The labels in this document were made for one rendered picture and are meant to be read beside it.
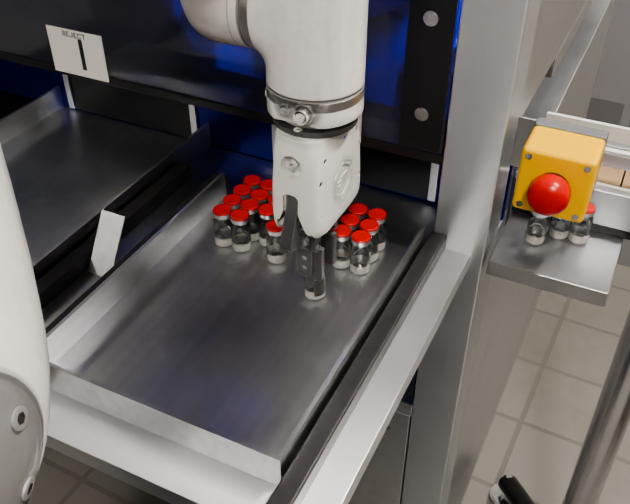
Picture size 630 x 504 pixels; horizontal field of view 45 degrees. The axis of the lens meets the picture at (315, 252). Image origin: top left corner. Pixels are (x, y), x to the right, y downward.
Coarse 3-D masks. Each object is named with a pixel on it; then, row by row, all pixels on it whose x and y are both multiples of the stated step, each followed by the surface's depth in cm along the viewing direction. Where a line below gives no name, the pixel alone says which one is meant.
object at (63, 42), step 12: (48, 36) 94; (60, 36) 93; (72, 36) 92; (84, 36) 91; (96, 36) 91; (60, 48) 94; (72, 48) 94; (84, 48) 93; (96, 48) 92; (60, 60) 96; (72, 60) 95; (96, 60) 93; (72, 72) 96; (84, 72) 95; (96, 72) 94
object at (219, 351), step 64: (192, 256) 84; (256, 256) 84; (384, 256) 84; (64, 320) 71; (128, 320) 76; (192, 320) 76; (256, 320) 76; (320, 320) 76; (64, 384) 67; (128, 384) 69; (192, 384) 69; (256, 384) 69; (320, 384) 69; (192, 448) 64; (256, 448) 60
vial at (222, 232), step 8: (216, 208) 83; (224, 208) 84; (216, 216) 83; (224, 216) 83; (216, 224) 84; (224, 224) 83; (216, 232) 84; (224, 232) 84; (216, 240) 85; (224, 240) 85
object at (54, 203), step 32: (0, 128) 102; (32, 128) 107; (64, 128) 107; (96, 128) 107; (128, 128) 107; (32, 160) 100; (64, 160) 100; (96, 160) 100; (128, 160) 100; (160, 160) 94; (192, 160) 100; (32, 192) 94; (64, 192) 94; (96, 192) 94; (128, 192) 89; (32, 224) 89; (64, 224) 89; (96, 224) 85; (32, 256) 84; (64, 256) 82
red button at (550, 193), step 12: (540, 180) 72; (552, 180) 72; (564, 180) 73; (528, 192) 73; (540, 192) 72; (552, 192) 72; (564, 192) 72; (540, 204) 73; (552, 204) 72; (564, 204) 72
